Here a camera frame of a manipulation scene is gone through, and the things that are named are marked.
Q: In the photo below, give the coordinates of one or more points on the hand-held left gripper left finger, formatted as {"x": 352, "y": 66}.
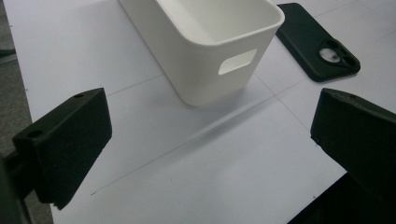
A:
{"x": 71, "y": 140}

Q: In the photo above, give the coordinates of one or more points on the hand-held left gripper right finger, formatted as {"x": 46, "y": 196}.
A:
{"x": 358, "y": 137}

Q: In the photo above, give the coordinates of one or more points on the black phone case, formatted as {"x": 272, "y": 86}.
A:
{"x": 305, "y": 40}

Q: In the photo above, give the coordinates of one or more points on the white plastic storage bin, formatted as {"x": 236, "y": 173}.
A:
{"x": 202, "y": 62}

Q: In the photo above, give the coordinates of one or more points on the white table cover sheet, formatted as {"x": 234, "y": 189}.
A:
{"x": 186, "y": 171}

